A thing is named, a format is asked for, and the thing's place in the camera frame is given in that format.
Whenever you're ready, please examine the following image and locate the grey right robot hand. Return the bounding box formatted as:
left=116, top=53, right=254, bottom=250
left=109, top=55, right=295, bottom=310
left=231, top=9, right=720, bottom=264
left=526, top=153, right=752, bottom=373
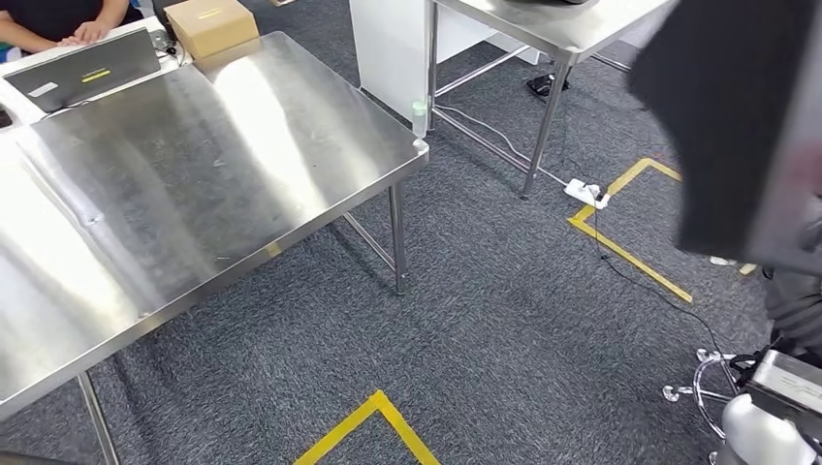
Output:
left=751, top=138, right=822, bottom=277

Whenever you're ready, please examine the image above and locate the black plastic license plate bracket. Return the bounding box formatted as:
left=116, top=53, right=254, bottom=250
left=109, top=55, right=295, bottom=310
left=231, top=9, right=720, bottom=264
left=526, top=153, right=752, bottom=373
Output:
left=627, top=0, right=822, bottom=258

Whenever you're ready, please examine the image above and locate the stainless steel workbench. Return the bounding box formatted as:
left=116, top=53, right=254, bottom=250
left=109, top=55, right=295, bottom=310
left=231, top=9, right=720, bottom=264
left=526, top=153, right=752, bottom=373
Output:
left=0, top=30, right=430, bottom=465

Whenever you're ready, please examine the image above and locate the black stool chrome base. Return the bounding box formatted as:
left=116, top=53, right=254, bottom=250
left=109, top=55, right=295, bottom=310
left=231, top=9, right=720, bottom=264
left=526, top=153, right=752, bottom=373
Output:
left=661, top=348, right=749, bottom=444

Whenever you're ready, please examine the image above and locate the white power strip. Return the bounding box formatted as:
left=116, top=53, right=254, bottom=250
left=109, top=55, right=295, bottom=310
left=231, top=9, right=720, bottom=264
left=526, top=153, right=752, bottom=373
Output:
left=563, top=178, right=612, bottom=210

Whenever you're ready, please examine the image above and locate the black power adapter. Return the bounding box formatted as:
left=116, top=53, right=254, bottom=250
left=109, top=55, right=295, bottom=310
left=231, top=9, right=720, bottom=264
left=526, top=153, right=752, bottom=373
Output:
left=526, top=72, right=570, bottom=98

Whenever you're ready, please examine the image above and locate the clear plastic bottle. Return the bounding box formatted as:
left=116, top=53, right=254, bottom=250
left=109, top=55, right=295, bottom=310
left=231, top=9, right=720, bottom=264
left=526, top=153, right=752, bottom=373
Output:
left=410, top=97, right=429, bottom=140

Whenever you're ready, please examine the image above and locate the white partition panel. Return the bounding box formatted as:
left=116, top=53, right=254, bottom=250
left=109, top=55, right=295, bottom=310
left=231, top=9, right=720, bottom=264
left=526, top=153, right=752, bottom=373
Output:
left=348, top=0, right=541, bottom=123

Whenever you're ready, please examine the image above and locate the cardboard box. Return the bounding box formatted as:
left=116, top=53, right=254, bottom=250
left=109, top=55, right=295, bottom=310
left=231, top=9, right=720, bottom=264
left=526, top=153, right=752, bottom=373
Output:
left=163, top=0, right=262, bottom=62

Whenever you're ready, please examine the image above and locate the grey laptop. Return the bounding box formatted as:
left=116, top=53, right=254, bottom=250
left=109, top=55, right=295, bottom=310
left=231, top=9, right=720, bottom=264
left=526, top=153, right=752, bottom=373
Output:
left=3, top=26, right=162, bottom=113

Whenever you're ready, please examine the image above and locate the person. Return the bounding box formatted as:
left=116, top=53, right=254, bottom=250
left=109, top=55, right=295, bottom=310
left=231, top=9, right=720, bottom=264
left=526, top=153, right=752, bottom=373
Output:
left=0, top=0, right=143, bottom=54

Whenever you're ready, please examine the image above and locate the white desk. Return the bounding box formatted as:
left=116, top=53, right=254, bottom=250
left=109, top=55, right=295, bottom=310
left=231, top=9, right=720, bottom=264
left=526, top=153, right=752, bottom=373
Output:
left=0, top=15, right=187, bottom=130

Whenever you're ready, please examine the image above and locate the white power cord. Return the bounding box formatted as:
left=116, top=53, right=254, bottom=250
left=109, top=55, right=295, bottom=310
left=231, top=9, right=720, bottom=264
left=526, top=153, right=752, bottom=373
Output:
left=436, top=104, right=570, bottom=187

